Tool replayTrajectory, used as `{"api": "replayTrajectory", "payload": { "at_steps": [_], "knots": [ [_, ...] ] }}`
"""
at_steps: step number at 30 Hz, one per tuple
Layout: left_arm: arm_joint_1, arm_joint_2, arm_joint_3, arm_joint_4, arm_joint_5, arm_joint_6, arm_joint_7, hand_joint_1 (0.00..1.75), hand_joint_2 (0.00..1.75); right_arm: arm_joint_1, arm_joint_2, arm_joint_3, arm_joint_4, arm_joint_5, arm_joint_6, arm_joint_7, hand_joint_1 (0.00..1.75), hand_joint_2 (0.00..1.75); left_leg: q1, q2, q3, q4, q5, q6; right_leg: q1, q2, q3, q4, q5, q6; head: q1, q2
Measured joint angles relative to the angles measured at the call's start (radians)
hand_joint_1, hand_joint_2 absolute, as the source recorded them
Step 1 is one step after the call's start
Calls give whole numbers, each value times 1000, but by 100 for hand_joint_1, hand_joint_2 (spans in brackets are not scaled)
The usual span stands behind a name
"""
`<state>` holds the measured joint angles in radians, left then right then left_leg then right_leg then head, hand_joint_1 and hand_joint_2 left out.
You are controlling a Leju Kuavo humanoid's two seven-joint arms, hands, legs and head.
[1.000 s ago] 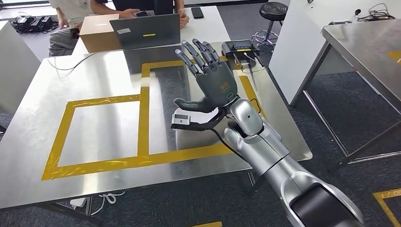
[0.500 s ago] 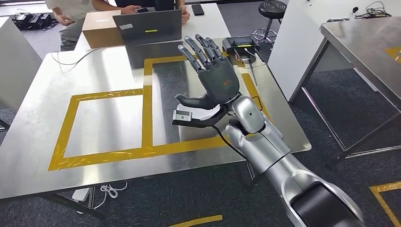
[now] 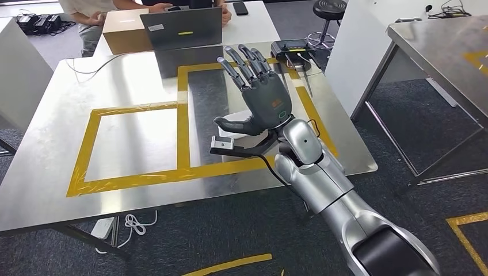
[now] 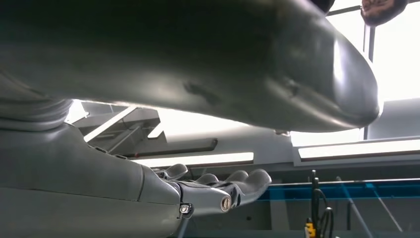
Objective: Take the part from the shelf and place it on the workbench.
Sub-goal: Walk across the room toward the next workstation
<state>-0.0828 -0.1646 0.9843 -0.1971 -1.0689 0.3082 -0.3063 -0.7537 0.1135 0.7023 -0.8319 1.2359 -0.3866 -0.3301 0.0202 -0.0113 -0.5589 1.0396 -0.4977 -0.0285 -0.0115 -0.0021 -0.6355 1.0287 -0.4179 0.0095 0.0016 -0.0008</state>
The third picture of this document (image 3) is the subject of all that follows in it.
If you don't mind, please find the yellow tape double rectangle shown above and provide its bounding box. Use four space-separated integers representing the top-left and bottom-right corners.
66 57 340 198

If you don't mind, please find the white curved plastic part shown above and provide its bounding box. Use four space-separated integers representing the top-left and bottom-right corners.
217 109 268 141

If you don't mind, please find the person's right hand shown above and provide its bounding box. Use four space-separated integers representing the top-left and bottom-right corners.
148 2 174 13

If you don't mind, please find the white panel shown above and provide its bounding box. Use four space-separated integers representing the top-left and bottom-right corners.
324 0 458 117

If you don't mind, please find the black handheld controller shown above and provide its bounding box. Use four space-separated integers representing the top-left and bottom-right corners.
270 39 317 60

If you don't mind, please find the white power strip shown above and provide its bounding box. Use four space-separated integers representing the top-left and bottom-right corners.
90 217 116 240

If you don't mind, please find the person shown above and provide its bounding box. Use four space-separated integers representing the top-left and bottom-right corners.
58 0 119 58
113 0 232 28

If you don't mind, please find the black round stool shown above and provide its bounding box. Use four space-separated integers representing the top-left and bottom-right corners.
306 0 348 50

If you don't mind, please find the black cable bundle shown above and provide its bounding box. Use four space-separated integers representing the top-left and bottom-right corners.
425 0 474 20

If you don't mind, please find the black camera bracket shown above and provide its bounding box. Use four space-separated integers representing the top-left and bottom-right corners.
209 131 281 159

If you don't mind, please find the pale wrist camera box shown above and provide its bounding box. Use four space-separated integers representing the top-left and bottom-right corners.
211 136 235 151

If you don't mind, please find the yellow tape strip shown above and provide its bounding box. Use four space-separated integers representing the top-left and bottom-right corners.
182 253 273 276
446 211 488 275

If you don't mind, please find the black power adapters pile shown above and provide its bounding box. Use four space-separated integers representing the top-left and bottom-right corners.
16 13 76 37

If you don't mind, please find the person's left hand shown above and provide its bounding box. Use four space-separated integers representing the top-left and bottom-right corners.
219 3 232 28

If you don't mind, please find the white bundled cable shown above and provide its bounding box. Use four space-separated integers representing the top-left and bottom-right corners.
95 210 158 255

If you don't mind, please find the stainless steel table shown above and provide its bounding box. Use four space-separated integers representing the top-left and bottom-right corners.
350 15 488 187

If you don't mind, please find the grey laptop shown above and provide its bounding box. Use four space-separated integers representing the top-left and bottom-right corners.
139 6 223 52

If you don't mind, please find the brown cardboard box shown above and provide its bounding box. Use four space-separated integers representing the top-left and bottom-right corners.
102 8 153 55

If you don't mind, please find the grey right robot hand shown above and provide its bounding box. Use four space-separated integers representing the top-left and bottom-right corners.
213 44 293 137

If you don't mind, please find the stainless steel workbench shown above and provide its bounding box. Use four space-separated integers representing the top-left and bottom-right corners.
0 41 379 262

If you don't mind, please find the person's hand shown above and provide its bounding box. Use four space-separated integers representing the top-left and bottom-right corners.
84 10 108 26

